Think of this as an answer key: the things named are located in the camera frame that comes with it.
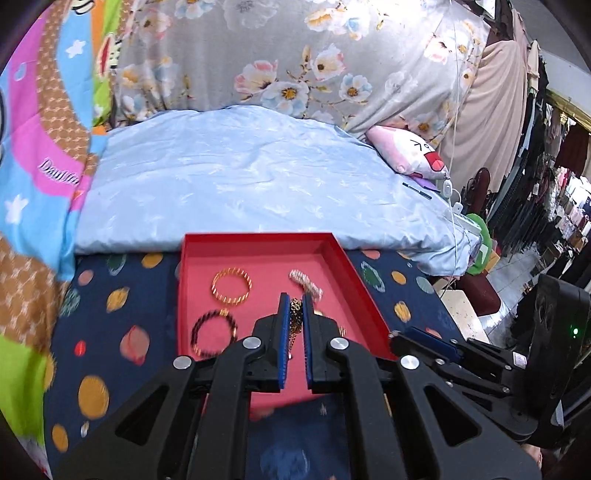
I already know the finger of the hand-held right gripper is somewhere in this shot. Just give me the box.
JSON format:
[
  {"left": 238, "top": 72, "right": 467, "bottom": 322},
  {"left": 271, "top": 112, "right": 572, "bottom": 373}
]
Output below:
[
  {"left": 389, "top": 327, "right": 528, "bottom": 371},
  {"left": 431, "top": 359, "right": 518, "bottom": 402}
]

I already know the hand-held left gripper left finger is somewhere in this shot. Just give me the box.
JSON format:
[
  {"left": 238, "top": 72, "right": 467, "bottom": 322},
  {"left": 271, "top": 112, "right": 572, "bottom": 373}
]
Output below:
[{"left": 55, "top": 292, "right": 291, "bottom": 480}]

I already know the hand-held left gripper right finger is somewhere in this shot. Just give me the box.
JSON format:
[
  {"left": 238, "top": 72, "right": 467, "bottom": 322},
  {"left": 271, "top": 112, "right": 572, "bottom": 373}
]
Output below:
[{"left": 302, "top": 294, "right": 544, "bottom": 480}]

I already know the gold chain necklace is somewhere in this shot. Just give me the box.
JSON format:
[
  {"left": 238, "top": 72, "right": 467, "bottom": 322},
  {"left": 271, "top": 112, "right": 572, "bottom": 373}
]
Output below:
[{"left": 288, "top": 298, "right": 305, "bottom": 361}]

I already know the white pearl bracelet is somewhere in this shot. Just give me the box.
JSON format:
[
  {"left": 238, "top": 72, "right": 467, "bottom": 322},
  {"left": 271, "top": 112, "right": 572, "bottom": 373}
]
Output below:
[{"left": 288, "top": 270, "right": 324, "bottom": 301}]

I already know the red cardboard box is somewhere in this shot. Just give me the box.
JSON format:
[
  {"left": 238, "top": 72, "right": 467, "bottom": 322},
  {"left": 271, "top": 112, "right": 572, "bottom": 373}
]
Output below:
[{"left": 177, "top": 232, "right": 400, "bottom": 417}]

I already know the gold braided bangle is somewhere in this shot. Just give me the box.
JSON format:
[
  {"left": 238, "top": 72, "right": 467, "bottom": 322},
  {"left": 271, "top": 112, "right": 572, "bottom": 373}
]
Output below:
[{"left": 211, "top": 267, "right": 254, "bottom": 306}]

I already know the black bead bracelet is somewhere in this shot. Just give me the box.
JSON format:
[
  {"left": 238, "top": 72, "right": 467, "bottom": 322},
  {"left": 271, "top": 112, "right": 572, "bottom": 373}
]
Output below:
[{"left": 191, "top": 308, "right": 240, "bottom": 357}]

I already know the dark red stool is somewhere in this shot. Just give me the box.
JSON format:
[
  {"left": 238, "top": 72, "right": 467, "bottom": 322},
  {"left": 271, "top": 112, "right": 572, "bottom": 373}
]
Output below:
[{"left": 461, "top": 271, "right": 502, "bottom": 318}]

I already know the green cloth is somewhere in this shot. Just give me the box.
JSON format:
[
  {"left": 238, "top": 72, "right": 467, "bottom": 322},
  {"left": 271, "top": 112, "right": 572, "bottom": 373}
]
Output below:
[{"left": 464, "top": 212, "right": 496, "bottom": 278}]

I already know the row of hanging clothes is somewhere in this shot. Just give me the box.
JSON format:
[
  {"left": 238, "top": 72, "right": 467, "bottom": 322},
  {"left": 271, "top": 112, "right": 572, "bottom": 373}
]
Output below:
[{"left": 489, "top": 83, "right": 591, "bottom": 296}]

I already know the dark wooden chair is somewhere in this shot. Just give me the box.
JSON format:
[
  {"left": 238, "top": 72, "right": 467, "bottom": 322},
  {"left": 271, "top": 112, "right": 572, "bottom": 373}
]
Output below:
[{"left": 464, "top": 168, "right": 493, "bottom": 217}]

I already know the light blue quilt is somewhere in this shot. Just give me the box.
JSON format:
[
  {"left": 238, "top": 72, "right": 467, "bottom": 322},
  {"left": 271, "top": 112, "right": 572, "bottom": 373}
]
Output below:
[{"left": 74, "top": 105, "right": 486, "bottom": 278}]

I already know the navy planet print bedsheet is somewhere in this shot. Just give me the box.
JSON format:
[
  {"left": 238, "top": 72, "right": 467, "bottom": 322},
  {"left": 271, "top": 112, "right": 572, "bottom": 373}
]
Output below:
[{"left": 46, "top": 249, "right": 468, "bottom": 480}]

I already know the pink cartoon pillow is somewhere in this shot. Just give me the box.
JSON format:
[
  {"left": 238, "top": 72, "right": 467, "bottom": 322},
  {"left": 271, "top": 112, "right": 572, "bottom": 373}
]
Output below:
[{"left": 366, "top": 125, "right": 449, "bottom": 181}]

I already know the beige curtain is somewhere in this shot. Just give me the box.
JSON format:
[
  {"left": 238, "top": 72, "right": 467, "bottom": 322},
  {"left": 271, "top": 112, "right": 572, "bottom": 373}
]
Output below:
[{"left": 438, "top": 25, "right": 542, "bottom": 195}]

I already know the colourful cartoon monkey quilt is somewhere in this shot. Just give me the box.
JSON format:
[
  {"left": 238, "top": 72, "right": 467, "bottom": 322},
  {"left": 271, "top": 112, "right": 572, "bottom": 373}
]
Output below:
[{"left": 0, "top": 0, "right": 126, "bottom": 480}]

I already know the grey floral blanket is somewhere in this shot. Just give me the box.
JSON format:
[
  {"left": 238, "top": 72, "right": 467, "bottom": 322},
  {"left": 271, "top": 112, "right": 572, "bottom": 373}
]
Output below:
[{"left": 108, "top": 0, "right": 491, "bottom": 140}]

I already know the white cable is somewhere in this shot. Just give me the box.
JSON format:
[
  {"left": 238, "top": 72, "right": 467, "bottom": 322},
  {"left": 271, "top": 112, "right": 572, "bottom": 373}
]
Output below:
[{"left": 441, "top": 0, "right": 468, "bottom": 289}]

